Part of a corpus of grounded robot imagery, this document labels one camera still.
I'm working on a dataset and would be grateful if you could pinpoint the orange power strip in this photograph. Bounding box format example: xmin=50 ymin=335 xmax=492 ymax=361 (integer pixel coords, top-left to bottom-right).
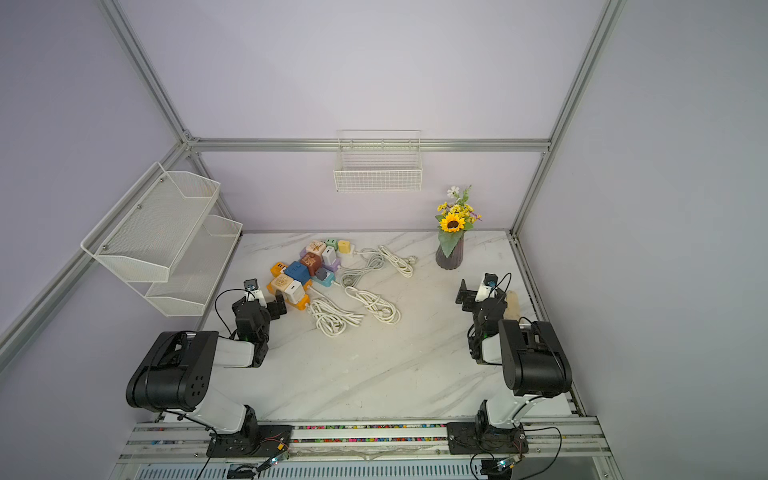
xmin=270 ymin=262 xmax=288 ymax=278
xmin=267 ymin=274 xmax=310 ymax=311

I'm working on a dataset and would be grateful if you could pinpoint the blue cube adapter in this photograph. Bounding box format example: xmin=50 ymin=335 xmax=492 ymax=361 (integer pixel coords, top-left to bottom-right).
xmin=283 ymin=261 xmax=311 ymax=285

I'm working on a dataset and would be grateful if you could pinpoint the white cable coil front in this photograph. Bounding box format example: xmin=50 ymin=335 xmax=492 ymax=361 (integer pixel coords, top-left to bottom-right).
xmin=306 ymin=296 xmax=366 ymax=338

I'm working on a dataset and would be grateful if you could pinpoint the beige cube adapter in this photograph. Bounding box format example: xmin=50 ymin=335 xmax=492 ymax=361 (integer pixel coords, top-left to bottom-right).
xmin=267 ymin=273 xmax=294 ymax=295

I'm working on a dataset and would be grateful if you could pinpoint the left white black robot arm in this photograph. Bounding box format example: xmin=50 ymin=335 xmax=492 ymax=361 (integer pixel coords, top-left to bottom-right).
xmin=126 ymin=291 xmax=287 ymax=438

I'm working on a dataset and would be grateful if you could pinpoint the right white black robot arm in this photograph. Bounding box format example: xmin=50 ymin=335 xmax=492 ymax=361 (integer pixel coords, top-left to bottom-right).
xmin=455 ymin=274 xmax=573 ymax=433

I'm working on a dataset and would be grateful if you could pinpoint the dark purple ribbed vase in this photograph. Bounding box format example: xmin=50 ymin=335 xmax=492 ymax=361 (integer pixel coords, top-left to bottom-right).
xmin=435 ymin=231 xmax=465 ymax=270

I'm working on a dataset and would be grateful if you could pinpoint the beige work glove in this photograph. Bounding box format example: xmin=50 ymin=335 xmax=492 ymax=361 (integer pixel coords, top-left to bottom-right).
xmin=503 ymin=290 xmax=521 ymax=321

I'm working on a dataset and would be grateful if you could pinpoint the teal power strip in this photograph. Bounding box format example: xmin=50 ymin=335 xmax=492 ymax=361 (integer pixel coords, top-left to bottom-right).
xmin=312 ymin=267 xmax=335 ymax=288

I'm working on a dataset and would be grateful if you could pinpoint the brown cube adapter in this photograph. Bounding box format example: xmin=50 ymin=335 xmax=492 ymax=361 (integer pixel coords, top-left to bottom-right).
xmin=299 ymin=252 xmax=323 ymax=277

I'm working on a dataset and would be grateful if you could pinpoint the purple power strip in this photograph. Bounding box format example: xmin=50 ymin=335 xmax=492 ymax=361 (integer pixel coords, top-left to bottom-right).
xmin=300 ymin=246 xmax=341 ymax=272

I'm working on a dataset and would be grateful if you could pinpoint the pink white cube adapter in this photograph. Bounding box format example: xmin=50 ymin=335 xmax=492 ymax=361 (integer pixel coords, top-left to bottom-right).
xmin=305 ymin=240 xmax=327 ymax=256

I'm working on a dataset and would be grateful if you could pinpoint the sunflower bouquet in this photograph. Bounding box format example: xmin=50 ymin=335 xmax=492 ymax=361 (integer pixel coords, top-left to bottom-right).
xmin=435 ymin=185 xmax=483 ymax=234

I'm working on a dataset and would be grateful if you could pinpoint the lower white mesh shelf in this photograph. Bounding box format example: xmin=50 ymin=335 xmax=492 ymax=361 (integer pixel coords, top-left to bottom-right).
xmin=145 ymin=215 xmax=242 ymax=317

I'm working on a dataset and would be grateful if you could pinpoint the white mesh shelf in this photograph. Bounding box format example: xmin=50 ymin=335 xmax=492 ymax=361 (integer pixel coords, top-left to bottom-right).
xmin=80 ymin=163 xmax=220 ymax=283
xmin=145 ymin=215 xmax=242 ymax=317

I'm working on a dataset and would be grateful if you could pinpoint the upper white mesh shelf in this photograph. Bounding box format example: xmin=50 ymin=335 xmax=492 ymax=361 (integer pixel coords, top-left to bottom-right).
xmin=80 ymin=163 xmax=220 ymax=283

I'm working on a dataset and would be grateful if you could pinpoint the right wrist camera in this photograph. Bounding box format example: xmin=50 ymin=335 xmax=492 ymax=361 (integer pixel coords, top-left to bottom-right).
xmin=475 ymin=273 xmax=499 ymax=303

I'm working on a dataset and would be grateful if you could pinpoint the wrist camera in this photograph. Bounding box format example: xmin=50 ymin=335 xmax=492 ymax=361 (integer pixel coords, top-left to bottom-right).
xmin=475 ymin=273 xmax=499 ymax=303
xmin=243 ymin=278 xmax=267 ymax=307

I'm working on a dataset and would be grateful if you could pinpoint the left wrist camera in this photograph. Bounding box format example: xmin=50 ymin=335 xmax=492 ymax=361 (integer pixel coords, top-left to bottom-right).
xmin=243 ymin=278 xmax=267 ymax=307

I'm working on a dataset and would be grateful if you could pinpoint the grey cable coil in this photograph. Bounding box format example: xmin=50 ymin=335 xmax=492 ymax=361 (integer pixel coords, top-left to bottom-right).
xmin=339 ymin=250 xmax=385 ymax=288

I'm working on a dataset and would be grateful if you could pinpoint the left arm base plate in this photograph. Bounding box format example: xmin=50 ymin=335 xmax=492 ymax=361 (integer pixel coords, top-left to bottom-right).
xmin=206 ymin=424 xmax=294 ymax=458

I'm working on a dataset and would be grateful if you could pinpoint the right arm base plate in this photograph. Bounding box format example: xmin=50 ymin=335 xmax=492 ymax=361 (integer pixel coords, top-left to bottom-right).
xmin=446 ymin=422 xmax=529 ymax=455

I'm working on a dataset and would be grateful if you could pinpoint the white wire wall basket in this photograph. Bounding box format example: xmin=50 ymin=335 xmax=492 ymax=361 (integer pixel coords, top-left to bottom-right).
xmin=333 ymin=129 xmax=423 ymax=193

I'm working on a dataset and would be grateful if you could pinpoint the aluminium front rail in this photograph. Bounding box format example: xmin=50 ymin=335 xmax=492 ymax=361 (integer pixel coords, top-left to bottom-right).
xmin=117 ymin=417 xmax=613 ymax=464

